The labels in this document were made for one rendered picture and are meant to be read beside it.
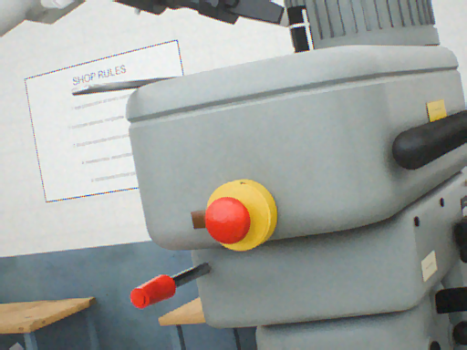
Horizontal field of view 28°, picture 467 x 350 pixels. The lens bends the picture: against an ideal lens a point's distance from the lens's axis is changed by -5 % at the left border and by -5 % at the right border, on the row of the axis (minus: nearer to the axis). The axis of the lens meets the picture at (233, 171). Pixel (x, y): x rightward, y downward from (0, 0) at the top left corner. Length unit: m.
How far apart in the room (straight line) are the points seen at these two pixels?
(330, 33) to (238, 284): 0.38
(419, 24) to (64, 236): 5.33
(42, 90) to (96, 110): 0.45
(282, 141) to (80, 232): 5.54
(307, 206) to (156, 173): 0.15
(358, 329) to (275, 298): 0.09
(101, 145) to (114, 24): 0.77
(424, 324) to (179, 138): 0.34
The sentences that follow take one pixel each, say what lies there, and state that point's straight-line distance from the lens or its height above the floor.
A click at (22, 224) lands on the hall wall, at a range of 6.64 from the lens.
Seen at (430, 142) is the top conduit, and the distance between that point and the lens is 0.85.
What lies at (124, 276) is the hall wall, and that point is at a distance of 6.23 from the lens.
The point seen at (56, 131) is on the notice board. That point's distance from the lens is 6.37.
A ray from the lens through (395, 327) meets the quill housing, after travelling 1.00.
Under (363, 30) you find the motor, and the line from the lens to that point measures 1.21.
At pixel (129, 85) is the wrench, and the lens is 0.93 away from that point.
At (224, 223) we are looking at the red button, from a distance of 0.82.
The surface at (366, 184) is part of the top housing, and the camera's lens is 0.84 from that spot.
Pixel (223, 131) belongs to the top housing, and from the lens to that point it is 0.87.
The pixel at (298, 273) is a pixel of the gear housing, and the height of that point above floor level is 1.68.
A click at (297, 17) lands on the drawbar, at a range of 1.06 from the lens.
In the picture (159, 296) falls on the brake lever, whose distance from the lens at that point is 0.90.
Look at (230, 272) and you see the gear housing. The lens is 0.99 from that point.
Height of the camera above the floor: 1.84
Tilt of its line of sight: 3 degrees down
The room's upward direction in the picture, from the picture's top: 10 degrees counter-clockwise
